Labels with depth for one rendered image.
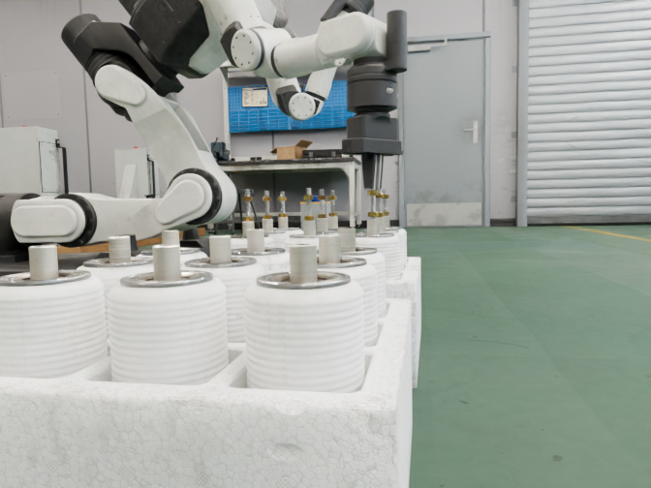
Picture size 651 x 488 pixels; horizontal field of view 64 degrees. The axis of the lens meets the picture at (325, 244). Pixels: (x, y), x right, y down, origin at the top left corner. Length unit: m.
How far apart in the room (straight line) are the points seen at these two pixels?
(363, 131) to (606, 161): 5.52
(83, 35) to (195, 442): 1.27
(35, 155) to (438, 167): 4.09
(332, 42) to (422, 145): 5.16
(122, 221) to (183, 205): 0.20
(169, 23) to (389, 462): 1.18
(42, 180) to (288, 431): 3.30
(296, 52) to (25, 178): 2.79
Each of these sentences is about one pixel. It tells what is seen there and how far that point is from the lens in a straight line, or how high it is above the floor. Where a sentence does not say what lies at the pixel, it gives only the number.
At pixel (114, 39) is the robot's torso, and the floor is 0.73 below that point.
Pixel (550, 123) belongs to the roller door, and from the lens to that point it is 6.24.
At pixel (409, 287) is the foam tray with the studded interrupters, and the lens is 0.87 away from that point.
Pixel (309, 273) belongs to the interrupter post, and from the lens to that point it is 0.41.
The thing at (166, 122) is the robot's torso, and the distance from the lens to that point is 1.39.
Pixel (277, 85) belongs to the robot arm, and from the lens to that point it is 1.60.
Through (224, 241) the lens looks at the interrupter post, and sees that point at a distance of 0.56.
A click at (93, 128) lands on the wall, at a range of 7.31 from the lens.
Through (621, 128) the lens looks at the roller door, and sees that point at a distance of 6.41.
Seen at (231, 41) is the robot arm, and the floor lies 0.64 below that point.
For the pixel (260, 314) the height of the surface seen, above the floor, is 0.23.
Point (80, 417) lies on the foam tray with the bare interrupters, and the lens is 0.44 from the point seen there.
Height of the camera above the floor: 0.31
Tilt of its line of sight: 5 degrees down
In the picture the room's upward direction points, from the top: 1 degrees counter-clockwise
